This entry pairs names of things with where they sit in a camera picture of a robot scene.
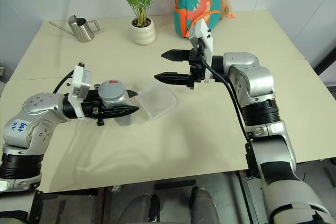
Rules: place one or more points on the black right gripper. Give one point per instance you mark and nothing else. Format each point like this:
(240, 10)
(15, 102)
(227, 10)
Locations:
(197, 73)

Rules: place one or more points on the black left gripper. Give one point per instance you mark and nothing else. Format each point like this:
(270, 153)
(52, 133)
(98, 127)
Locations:
(92, 111)

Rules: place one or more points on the grey jar lid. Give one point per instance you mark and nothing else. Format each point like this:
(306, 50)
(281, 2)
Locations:
(113, 90)

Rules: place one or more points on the clear plastic jar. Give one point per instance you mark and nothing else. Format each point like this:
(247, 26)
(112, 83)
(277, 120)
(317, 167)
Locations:
(124, 121)

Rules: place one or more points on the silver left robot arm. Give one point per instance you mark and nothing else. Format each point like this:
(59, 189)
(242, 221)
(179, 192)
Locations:
(34, 129)

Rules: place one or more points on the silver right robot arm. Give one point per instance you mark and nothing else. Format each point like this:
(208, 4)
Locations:
(252, 77)

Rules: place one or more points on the clear plastic container lid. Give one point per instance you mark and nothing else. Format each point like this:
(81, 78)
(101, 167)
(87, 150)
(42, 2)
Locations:
(157, 100)

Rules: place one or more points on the green plant in white pot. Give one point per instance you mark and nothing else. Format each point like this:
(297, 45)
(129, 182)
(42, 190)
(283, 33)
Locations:
(143, 32)

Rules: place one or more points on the teal dinosaur backpack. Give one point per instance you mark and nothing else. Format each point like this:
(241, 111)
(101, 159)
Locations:
(199, 1)

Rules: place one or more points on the brown furry toy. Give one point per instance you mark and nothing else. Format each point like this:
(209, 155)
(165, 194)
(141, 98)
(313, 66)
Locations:
(226, 6)

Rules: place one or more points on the steel watering can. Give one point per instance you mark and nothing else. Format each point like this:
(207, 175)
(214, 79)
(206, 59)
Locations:
(82, 30)

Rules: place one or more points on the dark rounded shape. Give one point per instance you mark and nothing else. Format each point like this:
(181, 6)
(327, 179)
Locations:
(204, 205)
(139, 208)

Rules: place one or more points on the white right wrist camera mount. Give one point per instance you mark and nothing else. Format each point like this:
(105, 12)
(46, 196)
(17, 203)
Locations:
(204, 33)

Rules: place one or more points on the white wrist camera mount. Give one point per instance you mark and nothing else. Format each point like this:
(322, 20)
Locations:
(204, 33)
(78, 85)

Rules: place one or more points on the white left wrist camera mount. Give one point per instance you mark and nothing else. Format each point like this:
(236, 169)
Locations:
(78, 85)

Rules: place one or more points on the black table frame bar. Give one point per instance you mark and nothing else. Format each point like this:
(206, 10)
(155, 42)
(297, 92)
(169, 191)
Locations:
(175, 184)

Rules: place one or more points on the black metal frame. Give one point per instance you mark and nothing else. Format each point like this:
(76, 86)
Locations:
(325, 61)

